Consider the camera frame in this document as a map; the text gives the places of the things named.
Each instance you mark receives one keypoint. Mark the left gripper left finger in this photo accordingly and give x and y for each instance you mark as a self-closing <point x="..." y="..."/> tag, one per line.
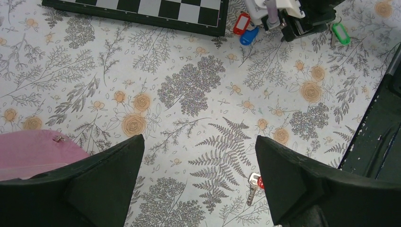
<point x="93" y="192"/>

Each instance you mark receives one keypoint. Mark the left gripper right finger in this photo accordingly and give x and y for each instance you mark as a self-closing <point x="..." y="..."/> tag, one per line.
<point x="303" y="192"/>

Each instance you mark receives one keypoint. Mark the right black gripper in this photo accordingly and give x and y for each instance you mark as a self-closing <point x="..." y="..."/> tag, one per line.
<point x="316" y="15"/>

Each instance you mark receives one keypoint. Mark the blue tag key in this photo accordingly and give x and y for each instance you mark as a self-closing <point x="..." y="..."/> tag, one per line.
<point x="248" y="36"/>

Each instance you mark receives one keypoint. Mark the green tag key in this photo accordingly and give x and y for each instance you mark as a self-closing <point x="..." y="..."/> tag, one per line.
<point x="339" y="34"/>

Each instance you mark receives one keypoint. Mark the pink plastic box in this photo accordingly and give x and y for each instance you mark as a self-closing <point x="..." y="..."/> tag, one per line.
<point x="24" y="154"/>

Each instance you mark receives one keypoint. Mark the black grey checkerboard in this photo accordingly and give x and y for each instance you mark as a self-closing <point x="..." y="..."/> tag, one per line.
<point x="206" y="17"/>

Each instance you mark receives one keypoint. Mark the floral table mat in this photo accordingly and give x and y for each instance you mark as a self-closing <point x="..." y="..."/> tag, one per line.
<point x="199" y="101"/>

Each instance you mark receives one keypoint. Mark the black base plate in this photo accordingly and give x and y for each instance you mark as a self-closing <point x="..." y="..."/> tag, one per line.
<point x="375" y="150"/>

